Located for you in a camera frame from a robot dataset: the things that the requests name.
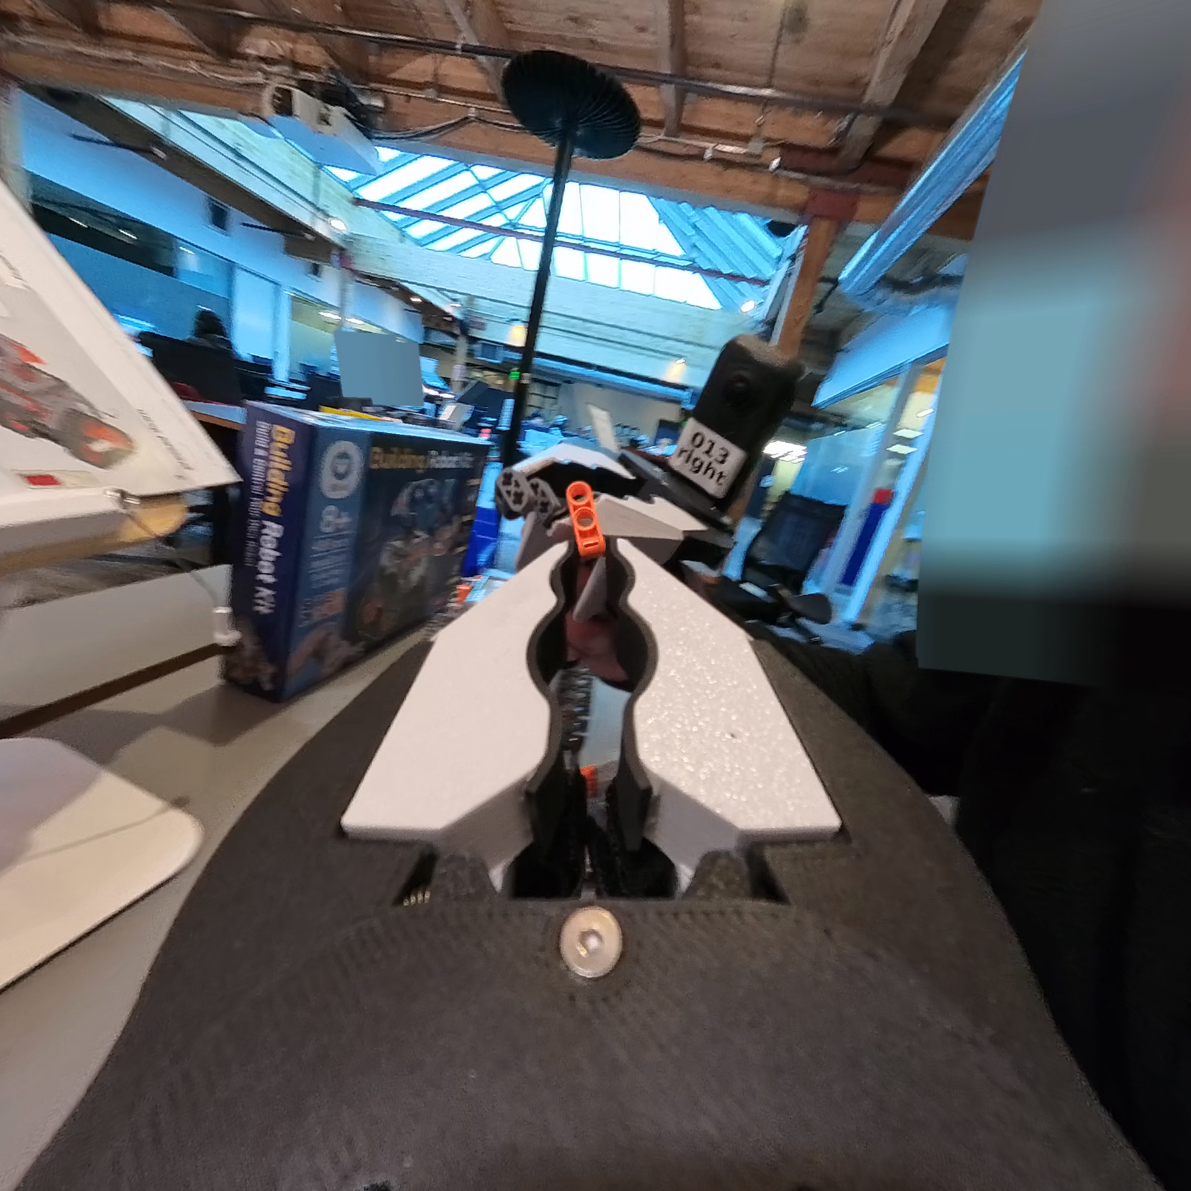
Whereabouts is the black vertical pole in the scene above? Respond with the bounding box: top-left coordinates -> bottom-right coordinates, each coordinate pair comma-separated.
501,51 -> 644,467

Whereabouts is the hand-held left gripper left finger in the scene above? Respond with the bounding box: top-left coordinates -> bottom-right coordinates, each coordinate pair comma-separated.
340,542 -> 579,899

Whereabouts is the white stand base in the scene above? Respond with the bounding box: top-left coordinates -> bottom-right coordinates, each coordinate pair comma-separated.
0,484 -> 206,993

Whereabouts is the person's right hand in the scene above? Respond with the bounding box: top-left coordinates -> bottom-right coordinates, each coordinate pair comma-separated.
563,614 -> 634,681

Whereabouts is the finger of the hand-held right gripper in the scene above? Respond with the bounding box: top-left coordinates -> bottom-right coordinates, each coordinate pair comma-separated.
512,443 -> 650,487
516,495 -> 713,623

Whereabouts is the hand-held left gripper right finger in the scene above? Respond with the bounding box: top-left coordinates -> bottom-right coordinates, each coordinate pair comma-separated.
606,538 -> 844,899

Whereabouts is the wooden support column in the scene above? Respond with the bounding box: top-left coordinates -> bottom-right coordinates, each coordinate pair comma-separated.
767,214 -> 844,359

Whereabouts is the blue toy kit box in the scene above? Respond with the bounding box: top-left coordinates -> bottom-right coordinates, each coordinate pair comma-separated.
221,400 -> 495,704

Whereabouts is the instruction booklet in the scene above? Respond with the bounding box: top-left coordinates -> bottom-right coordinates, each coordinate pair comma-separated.
0,182 -> 245,532

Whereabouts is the black mesh office chair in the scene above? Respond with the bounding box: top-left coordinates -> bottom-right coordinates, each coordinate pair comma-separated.
684,491 -> 848,644

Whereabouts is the orange toy connector block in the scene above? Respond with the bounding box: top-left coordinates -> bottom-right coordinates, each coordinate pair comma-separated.
566,481 -> 606,560

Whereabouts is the white pendant on cord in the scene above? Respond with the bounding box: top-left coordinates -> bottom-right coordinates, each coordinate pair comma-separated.
121,502 -> 245,648

